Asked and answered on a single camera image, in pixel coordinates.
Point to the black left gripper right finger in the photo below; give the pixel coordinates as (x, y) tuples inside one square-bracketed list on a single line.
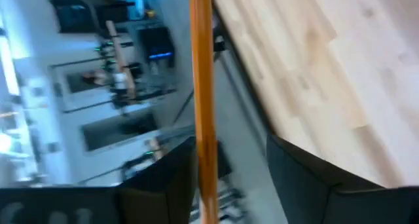
[(327, 204)]

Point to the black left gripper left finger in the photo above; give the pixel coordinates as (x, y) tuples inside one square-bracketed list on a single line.
[(98, 204)]

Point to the orange yellow pencil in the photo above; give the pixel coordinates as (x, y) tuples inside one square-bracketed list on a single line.
[(204, 103)]

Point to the dark doorway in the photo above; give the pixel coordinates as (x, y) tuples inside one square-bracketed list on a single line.
[(72, 83), (114, 132)]

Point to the person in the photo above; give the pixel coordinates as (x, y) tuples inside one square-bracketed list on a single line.
[(95, 78)]

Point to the black computer tower blue light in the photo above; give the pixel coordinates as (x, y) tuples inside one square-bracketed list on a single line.
[(157, 44)]

